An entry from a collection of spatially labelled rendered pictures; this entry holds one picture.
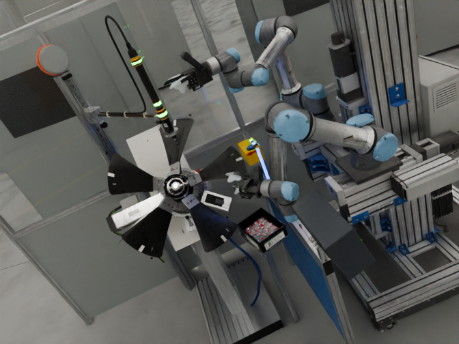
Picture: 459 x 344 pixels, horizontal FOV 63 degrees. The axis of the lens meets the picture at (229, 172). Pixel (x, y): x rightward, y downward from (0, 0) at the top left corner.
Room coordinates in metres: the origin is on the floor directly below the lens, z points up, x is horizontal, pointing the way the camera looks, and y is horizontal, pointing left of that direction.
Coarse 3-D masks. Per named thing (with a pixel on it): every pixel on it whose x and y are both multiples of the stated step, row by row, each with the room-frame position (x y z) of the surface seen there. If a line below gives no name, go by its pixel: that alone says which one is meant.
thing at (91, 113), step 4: (88, 108) 2.15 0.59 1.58; (92, 108) 2.13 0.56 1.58; (96, 108) 2.09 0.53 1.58; (100, 108) 2.09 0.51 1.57; (84, 112) 2.12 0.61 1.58; (88, 112) 2.08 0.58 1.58; (92, 112) 2.06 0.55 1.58; (96, 112) 2.07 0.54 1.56; (88, 116) 2.09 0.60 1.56; (92, 116) 2.06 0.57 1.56; (96, 116) 2.07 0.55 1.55; (100, 116) 2.08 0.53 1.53; (88, 120) 2.12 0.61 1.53; (92, 120) 2.08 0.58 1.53; (96, 120) 2.06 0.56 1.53; (100, 120) 2.07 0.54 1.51
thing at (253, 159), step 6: (252, 138) 2.01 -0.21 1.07; (240, 144) 2.00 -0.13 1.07; (246, 144) 1.97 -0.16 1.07; (252, 144) 1.94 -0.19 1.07; (240, 150) 1.98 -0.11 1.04; (246, 150) 1.90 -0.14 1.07; (252, 150) 1.87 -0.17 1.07; (246, 156) 1.87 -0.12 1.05; (252, 156) 1.87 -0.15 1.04; (258, 156) 1.87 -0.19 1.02; (252, 162) 1.87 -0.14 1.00
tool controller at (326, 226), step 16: (304, 208) 1.03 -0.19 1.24; (320, 208) 0.98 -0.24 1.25; (304, 224) 0.98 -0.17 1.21; (320, 224) 0.92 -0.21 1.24; (336, 224) 0.89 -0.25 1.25; (320, 240) 0.87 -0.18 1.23; (336, 240) 0.83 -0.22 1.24; (352, 240) 0.83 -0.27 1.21; (336, 256) 0.83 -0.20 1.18; (352, 256) 0.83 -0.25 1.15; (368, 256) 0.83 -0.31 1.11; (352, 272) 0.83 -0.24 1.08
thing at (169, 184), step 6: (174, 174) 1.61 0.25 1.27; (168, 180) 1.60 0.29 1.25; (174, 180) 1.59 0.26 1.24; (180, 180) 1.59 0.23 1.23; (186, 180) 1.58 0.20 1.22; (168, 186) 1.58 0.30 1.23; (180, 186) 1.57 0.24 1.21; (186, 186) 1.56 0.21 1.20; (168, 192) 1.56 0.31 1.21; (174, 192) 1.55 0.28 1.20; (180, 192) 1.55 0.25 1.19; (186, 192) 1.56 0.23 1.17; (192, 192) 1.63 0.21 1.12; (174, 198) 1.54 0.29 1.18; (180, 198) 1.55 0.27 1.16
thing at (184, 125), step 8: (176, 120) 1.84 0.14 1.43; (184, 120) 1.80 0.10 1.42; (192, 120) 1.77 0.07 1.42; (160, 128) 1.89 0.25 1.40; (184, 128) 1.77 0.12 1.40; (184, 136) 1.74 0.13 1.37; (168, 144) 1.80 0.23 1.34; (176, 144) 1.74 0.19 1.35; (184, 144) 1.70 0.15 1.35; (168, 152) 1.77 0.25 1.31; (176, 152) 1.71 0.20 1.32; (168, 160) 1.75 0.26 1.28; (176, 160) 1.68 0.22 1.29
